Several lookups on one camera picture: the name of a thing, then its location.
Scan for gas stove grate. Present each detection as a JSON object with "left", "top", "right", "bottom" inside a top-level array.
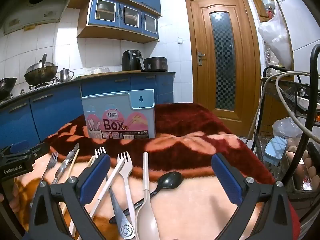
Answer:
[{"left": 29, "top": 80, "right": 55, "bottom": 91}]

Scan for wooden cutting board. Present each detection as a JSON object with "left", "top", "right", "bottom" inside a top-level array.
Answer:
[{"left": 80, "top": 70, "right": 142, "bottom": 77}]

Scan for wooden wall shelf niche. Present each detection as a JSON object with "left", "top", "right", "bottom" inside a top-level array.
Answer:
[{"left": 250, "top": 0, "right": 295, "bottom": 80}]

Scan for metal kettle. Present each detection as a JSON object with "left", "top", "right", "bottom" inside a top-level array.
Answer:
[{"left": 59, "top": 68, "right": 75, "bottom": 82}]

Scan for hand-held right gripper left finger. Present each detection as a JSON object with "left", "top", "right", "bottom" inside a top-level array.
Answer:
[{"left": 29, "top": 153, "right": 112, "bottom": 240}]

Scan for crumpled clear plastic bag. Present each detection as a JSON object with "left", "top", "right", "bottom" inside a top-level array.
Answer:
[{"left": 272, "top": 117, "right": 300, "bottom": 140}]

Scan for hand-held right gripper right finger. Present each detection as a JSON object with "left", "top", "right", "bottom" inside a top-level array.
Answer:
[{"left": 211, "top": 152, "right": 293, "bottom": 240}]

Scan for clear plastic food bags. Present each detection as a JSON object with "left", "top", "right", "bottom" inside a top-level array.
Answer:
[{"left": 86, "top": 67, "right": 110, "bottom": 74}]

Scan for small metal fork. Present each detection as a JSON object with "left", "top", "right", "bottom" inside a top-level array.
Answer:
[{"left": 39, "top": 151, "right": 59, "bottom": 184}]

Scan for beige plastic spoon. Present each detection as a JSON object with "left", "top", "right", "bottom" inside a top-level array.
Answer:
[{"left": 134, "top": 151, "right": 160, "bottom": 240}]

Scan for light blue utensil box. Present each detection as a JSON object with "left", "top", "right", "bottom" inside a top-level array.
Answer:
[{"left": 81, "top": 89, "right": 156, "bottom": 139}]

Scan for black plastic spoon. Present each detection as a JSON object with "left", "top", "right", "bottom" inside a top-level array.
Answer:
[{"left": 109, "top": 171, "right": 183, "bottom": 224}]

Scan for cream hose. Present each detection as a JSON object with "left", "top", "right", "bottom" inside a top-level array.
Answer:
[{"left": 246, "top": 70, "right": 320, "bottom": 143}]

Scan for light blue lid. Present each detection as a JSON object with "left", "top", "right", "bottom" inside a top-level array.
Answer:
[{"left": 264, "top": 136, "right": 288, "bottom": 165}]

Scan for metal fork smiley handle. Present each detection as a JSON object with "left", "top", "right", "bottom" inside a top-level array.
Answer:
[{"left": 94, "top": 147, "right": 136, "bottom": 240}]

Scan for dark frying pan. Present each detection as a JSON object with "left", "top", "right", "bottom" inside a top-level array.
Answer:
[{"left": 0, "top": 77, "right": 17, "bottom": 100}]

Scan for black air fryer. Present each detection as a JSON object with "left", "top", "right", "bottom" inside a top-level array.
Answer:
[{"left": 122, "top": 50, "right": 145, "bottom": 72}]

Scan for blue glass-door wall cabinet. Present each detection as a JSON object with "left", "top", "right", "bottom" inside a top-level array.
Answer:
[{"left": 76, "top": 0, "right": 160, "bottom": 44}]

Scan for black rice cooker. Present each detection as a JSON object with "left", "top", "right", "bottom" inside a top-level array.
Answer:
[{"left": 144, "top": 57, "right": 168, "bottom": 72}]

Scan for metal ladle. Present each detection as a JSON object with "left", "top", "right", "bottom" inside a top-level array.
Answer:
[{"left": 39, "top": 53, "right": 48, "bottom": 72}]

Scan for bottles with red labels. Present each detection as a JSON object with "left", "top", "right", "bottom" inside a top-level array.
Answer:
[{"left": 261, "top": 0, "right": 275, "bottom": 18}]

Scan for white plastic fork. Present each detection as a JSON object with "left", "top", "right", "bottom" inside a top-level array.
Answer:
[{"left": 117, "top": 151, "right": 137, "bottom": 233}]

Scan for blue kitchen base cabinets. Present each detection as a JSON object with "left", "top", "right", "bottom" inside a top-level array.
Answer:
[{"left": 0, "top": 72, "right": 175, "bottom": 150}]

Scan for white chopstick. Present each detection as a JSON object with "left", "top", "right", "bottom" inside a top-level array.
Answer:
[{"left": 86, "top": 157, "right": 125, "bottom": 220}]

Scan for black metal rack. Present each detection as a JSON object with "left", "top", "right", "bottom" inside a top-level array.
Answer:
[{"left": 252, "top": 44, "right": 320, "bottom": 230}]

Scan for range hood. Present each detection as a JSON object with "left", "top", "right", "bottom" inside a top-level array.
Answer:
[{"left": 1, "top": 0, "right": 79, "bottom": 35}]

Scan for metal wok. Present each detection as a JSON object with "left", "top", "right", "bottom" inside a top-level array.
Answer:
[{"left": 24, "top": 62, "right": 59, "bottom": 85}]

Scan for white plastic bag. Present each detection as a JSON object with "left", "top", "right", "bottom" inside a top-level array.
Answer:
[{"left": 258, "top": 12, "right": 293, "bottom": 68}]

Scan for wooden door glass panel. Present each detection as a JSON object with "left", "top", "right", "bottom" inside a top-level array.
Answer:
[{"left": 185, "top": 0, "right": 262, "bottom": 138}]

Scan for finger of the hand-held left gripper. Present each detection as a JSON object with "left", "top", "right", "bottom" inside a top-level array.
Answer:
[
  {"left": 9, "top": 141, "right": 30, "bottom": 154},
  {"left": 0, "top": 142, "right": 51, "bottom": 167}
]

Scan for red floral blanket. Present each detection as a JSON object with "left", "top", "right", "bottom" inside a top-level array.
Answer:
[{"left": 10, "top": 102, "right": 300, "bottom": 240}]

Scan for pile of eggs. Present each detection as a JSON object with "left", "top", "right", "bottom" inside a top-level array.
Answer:
[{"left": 299, "top": 155, "right": 317, "bottom": 184}]

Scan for metal table knife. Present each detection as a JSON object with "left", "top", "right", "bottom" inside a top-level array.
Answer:
[{"left": 51, "top": 143, "right": 80, "bottom": 184}]

